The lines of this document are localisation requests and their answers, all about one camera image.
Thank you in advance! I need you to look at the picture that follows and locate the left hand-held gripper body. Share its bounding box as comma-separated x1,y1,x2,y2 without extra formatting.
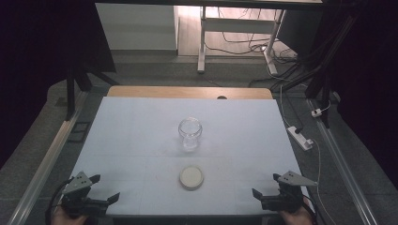
60,171,110,218

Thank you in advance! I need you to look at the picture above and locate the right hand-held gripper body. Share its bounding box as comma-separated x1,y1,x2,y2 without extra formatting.
261,171,318,215

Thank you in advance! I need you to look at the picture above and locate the cream round jar lid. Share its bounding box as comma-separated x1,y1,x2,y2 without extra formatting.
178,165,205,191

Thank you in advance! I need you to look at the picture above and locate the clear glass jar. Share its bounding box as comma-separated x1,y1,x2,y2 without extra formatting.
177,116,204,153

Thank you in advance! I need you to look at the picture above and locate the person's right hand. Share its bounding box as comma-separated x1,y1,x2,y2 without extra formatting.
279,205,314,225

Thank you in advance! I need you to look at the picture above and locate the person's left hand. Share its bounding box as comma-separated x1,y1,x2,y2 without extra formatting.
51,205,91,225

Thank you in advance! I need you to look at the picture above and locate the white power strip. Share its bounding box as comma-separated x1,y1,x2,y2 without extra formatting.
286,126,314,152

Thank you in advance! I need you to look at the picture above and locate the white table cover sheet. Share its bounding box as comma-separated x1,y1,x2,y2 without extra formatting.
67,96,314,218

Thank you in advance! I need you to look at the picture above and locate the black metal stand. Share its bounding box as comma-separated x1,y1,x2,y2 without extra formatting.
271,12,358,129
65,60,120,122

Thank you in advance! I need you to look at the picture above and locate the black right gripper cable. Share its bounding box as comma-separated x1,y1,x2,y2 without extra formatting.
301,196,317,223

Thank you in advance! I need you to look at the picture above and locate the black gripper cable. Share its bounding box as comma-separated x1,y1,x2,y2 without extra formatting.
301,196,317,223
44,177,75,225

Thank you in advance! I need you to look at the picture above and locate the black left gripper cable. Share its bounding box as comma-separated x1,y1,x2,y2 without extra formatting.
44,177,75,225

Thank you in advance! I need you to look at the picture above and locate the thin white cable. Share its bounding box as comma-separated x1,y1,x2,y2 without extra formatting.
279,83,338,225

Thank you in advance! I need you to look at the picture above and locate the aluminium rail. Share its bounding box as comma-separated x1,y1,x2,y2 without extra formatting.
306,98,379,225
7,90,91,225

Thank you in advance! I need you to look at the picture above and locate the black rectangular floor frame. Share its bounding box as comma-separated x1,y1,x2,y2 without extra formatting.
67,121,92,144

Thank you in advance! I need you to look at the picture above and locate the tangle of dark floor cables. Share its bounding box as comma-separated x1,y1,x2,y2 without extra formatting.
205,7,309,90

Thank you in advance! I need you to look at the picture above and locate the white desk frame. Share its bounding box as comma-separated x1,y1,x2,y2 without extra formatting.
196,6,287,76

